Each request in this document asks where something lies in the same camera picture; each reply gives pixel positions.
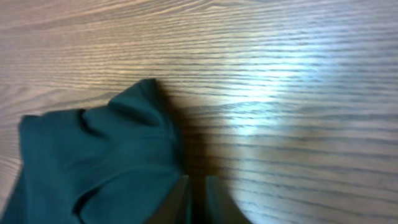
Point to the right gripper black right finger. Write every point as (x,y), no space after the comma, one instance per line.
(220,208)

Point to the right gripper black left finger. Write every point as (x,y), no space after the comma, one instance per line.
(177,206)

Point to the black t-shirt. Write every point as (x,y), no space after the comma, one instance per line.
(111,164)

